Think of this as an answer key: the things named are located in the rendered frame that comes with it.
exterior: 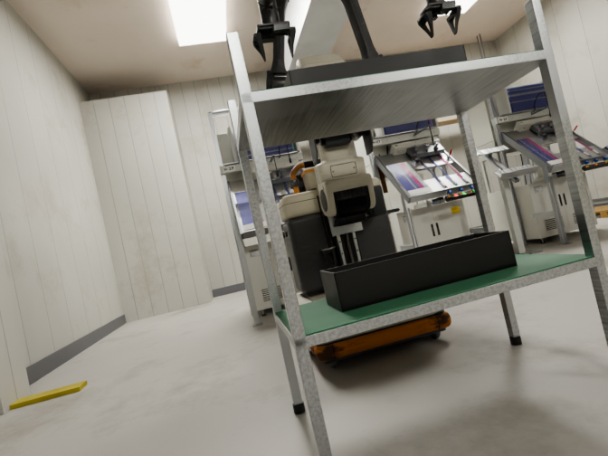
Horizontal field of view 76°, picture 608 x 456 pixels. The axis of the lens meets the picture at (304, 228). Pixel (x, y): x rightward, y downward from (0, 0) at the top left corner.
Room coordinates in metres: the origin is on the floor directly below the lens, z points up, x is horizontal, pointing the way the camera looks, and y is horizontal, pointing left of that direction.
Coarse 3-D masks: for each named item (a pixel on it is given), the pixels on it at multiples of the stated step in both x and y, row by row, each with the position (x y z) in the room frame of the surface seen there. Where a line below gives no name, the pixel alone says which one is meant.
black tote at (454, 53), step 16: (448, 48) 1.21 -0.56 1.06; (336, 64) 1.15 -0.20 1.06; (352, 64) 1.16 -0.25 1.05; (368, 64) 1.17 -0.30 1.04; (384, 64) 1.17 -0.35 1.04; (400, 64) 1.18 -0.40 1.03; (416, 64) 1.19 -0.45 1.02; (432, 64) 1.20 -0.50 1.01; (288, 80) 1.15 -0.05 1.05; (304, 80) 1.13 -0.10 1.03; (320, 80) 1.14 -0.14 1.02
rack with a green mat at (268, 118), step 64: (448, 64) 1.04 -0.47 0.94; (512, 64) 1.08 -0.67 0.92; (256, 128) 0.93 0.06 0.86; (320, 128) 1.30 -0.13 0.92; (576, 192) 1.10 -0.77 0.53; (576, 256) 1.14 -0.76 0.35; (320, 320) 1.05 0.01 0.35; (384, 320) 0.97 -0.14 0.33; (512, 320) 1.51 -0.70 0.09; (320, 448) 0.93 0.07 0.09
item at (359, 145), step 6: (372, 132) 3.98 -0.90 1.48; (360, 138) 4.07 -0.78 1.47; (360, 144) 4.11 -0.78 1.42; (360, 150) 4.14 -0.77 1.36; (378, 150) 3.99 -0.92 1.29; (384, 150) 4.00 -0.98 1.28; (390, 150) 4.01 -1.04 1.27; (360, 156) 4.18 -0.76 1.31; (366, 156) 4.01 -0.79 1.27; (378, 156) 3.98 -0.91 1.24; (366, 162) 4.05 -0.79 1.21; (366, 168) 4.09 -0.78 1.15; (432, 168) 4.10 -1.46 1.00; (372, 174) 3.98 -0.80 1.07; (378, 174) 3.97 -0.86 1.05; (384, 174) 3.99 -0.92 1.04; (420, 174) 4.37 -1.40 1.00
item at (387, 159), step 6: (384, 156) 3.84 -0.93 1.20; (390, 156) 3.84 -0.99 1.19; (396, 156) 3.84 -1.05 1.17; (402, 156) 3.83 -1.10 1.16; (432, 156) 3.82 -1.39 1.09; (444, 156) 3.82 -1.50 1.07; (384, 162) 3.76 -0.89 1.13; (390, 162) 3.76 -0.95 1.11; (396, 162) 3.75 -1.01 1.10; (402, 162) 3.75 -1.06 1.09; (408, 162) 3.75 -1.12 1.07; (420, 162) 3.75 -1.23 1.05; (426, 162) 3.74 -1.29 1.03; (438, 162) 3.74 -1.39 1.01; (444, 162) 3.73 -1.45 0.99; (450, 162) 3.73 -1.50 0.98; (414, 168) 3.67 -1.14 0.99; (420, 168) 3.67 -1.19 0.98
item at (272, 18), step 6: (264, 12) 1.19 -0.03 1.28; (270, 12) 1.18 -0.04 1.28; (276, 12) 1.19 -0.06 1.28; (264, 18) 1.19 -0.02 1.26; (270, 18) 1.18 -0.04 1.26; (276, 18) 1.19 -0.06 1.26; (258, 24) 1.17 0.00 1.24; (264, 24) 1.17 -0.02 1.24; (270, 24) 1.18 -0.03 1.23; (258, 30) 1.18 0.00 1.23; (264, 30) 1.20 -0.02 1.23; (270, 30) 1.21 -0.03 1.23
